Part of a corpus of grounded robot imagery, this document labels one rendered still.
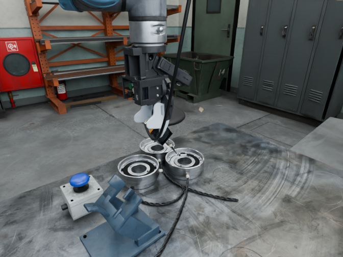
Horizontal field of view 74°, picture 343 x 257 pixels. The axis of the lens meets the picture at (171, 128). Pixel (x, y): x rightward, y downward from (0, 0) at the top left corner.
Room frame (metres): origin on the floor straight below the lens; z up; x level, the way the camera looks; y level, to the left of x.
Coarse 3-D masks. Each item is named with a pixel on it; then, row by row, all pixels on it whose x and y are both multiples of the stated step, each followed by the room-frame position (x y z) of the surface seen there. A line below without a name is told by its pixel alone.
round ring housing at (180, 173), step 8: (168, 152) 0.56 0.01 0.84; (184, 152) 0.58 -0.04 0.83; (192, 152) 0.57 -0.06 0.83; (200, 152) 0.56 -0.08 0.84; (168, 160) 0.53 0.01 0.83; (176, 160) 0.53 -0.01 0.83; (184, 160) 0.55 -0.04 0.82; (192, 160) 0.53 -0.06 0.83; (168, 168) 0.50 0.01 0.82; (176, 168) 0.49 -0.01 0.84; (184, 168) 0.48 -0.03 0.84; (192, 168) 0.48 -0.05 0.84; (200, 168) 0.50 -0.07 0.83; (176, 176) 0.49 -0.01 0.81; (184, 176) 0.48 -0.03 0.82; (192, 176) 0.49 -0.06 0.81
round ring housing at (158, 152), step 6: (150, 138) 0.65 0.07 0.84; (144, 144) 0.63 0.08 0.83; (156, 144) 0.63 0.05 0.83; (174, 144) 0.60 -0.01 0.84; (144, 150) 0.57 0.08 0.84; (150, 150) 0.59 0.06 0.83; (156, 150) 0.62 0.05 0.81; (162, 150) 0.59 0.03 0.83; (168, 150) 0.57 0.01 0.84; (156, 156) 0.55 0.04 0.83; (162, 156) 0.56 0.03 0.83; (162, 162) 0.56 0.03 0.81
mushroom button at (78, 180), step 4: (72, 176) 0.40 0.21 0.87; (76, 176) 0.40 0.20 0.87; (80, 176) 0.40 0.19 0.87; (84, 176) 0.40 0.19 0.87; (88, 176) 0.40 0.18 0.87; (72, 180) 0.39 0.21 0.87; (76, 180) 0.39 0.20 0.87; (80, 180) 0.39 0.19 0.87; (84, 180) 0.39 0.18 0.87; (88, 180) 0.40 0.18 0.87; (72, 184) 0.38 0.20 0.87; (76, 184) 0.38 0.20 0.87; (80, 184) 0.38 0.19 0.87; (84, 184) 0.39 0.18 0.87
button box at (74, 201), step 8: (88, 184) 0.41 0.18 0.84; (96, 184) 0.41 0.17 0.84; (64, 192) 0.38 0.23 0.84; (72, 192) 0.38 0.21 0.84; (80, 192) 0.38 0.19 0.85; (88, 192) 0.38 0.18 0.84; (96, 192) 0.38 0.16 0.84; (64, 200) 0.39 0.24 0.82; (72, 200) 0.36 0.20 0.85; (80, 200) 0.36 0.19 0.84; (88, 200) 0.37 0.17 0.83; (64, 208) 0.37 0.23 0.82; (72, 208) 0.35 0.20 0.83; (80, 208) 0.36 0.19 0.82; (72, 216) 0.35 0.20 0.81; (80, 216) 0.36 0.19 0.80
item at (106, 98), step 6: (90, 96) 3.79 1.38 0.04; (96, 96) 3.84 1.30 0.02; (102, 96) 3.88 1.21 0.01; (108, 96) 3.75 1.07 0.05; (114, 96) 3.78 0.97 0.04; (72, 102) 3.41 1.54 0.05; (78, 102) 3.43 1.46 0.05; (84, 102) 3.48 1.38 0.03; (90, 102) 3.46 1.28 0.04; (96, 102) 3.50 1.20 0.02
